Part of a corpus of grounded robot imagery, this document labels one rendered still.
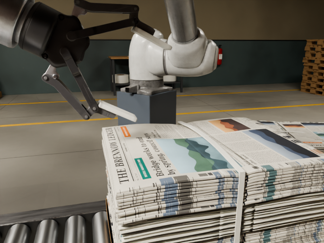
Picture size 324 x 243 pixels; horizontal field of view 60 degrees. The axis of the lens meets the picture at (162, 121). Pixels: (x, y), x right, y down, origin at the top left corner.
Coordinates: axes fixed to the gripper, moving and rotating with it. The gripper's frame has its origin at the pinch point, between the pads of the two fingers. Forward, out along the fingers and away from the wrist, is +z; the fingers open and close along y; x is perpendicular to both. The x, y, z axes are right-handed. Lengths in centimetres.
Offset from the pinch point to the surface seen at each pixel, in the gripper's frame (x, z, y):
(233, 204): 14.5, 16.9, 10.7
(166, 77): -640, 207, -9
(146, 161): 7.1, 4.0, 11.3
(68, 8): -703, -69, -51
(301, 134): -49, 86, -7
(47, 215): -18.3, -3.4, 41.3
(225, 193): 14.3, 14.7, 9.4
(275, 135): 1.6, 29.0, -1.5
